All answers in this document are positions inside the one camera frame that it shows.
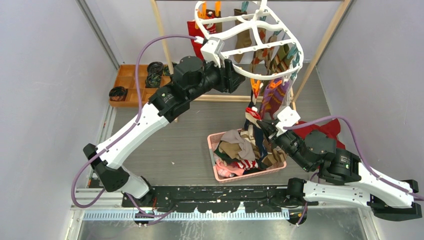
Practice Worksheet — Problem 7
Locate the red cloth on table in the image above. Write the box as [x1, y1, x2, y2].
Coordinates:
[293, 119, 346, 150]

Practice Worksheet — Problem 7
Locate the green striped hanging sock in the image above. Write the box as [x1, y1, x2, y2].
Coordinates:
[270, 44, 296, 74]

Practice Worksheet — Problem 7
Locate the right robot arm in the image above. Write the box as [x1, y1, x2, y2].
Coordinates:
[258, 120, 423, 222]

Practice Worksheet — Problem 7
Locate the white hanging sock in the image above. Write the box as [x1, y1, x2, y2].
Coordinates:
[284, 72, 298, 106]

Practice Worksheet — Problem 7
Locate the white plastic clip hanger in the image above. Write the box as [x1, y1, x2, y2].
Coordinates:
[194, 0, 304, 83]

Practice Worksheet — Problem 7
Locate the rolled dark sock centre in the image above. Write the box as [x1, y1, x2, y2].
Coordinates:
[145, 73, 162, 89]

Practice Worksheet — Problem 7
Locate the maroon purple orange striped sock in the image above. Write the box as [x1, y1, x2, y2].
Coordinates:
[259, 78, 291, 119]

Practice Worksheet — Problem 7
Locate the navy sock red cuff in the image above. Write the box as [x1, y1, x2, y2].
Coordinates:
[248, 87, 261, 108]

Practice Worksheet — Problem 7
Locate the rolled dark green sock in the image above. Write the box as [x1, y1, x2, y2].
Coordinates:
[162, 65, 171, 77]

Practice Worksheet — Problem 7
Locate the orange wooden compartment tray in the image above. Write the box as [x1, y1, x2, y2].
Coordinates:
[109, 64, 158, 108]

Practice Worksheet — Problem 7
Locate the wooden clothes rack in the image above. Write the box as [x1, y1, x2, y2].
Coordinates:
[150, 0, 354, 109]

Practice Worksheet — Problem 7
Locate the red hanging sock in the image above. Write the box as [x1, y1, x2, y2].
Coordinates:
[186, 20, 204, 60]

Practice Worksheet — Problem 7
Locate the pink plastic basket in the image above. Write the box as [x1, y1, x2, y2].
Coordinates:
[207, 132, 287, 184]

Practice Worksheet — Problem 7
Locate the grey beige sock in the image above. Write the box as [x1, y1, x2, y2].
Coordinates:
[220, 129, 256, 161]

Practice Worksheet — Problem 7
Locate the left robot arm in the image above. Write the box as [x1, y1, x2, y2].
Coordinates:
[83, 56, 246, 207]

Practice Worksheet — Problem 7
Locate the rolled dark sock left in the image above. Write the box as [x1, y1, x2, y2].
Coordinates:
[108, 86, 128, 102]

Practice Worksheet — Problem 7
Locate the argyle hanging sock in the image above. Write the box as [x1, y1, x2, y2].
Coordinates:
[250, 28, 278, 73]

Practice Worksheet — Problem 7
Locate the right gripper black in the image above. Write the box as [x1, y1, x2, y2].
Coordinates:
[254, 118, 310, 170]

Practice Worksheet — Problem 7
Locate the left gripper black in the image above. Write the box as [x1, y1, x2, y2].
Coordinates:
[186, 55, 245, 102]

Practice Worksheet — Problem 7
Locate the tan ribbed sock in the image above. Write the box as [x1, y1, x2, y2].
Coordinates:
[218, 141, 241, 160]

